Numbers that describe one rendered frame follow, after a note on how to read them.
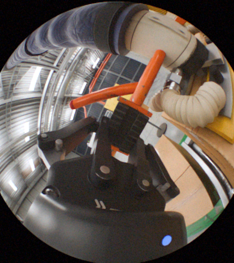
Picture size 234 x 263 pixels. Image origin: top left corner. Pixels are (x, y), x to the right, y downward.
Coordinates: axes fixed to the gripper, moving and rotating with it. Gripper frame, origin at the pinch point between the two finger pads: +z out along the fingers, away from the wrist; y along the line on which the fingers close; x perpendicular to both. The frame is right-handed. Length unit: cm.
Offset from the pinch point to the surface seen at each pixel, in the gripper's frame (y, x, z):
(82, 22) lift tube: -16.7, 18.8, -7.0
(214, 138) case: 13.1, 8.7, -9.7
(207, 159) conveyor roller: 53, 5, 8
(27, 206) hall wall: -436, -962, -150
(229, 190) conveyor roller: 53, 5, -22
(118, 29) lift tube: -8.4, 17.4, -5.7
